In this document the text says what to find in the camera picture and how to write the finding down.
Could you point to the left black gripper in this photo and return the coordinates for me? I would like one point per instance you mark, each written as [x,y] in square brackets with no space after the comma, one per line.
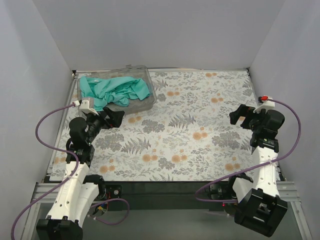
[105,119]

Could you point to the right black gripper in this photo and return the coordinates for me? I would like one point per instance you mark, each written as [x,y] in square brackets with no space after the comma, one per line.
[250,118]

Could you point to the teal t shirt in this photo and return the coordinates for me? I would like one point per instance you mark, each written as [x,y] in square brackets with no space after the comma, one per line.
[118,90]

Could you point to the clear plastic bin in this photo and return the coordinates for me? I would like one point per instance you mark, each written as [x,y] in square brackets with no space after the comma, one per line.
[137,72]

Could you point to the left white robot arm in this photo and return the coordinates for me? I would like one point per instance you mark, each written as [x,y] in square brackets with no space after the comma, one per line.
[80,152]

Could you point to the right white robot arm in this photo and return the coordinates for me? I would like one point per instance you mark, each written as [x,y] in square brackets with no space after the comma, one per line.
[260,207]

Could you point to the floral table mat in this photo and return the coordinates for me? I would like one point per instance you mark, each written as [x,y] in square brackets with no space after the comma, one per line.
[185,136]

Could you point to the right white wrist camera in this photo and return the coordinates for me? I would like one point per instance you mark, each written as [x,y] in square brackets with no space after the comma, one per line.
[266,102]

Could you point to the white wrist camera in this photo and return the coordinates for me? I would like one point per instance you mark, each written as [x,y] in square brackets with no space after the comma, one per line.
[85,106]
[266,102]

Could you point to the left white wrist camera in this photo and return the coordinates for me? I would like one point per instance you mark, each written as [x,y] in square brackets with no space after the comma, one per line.
[85,106]

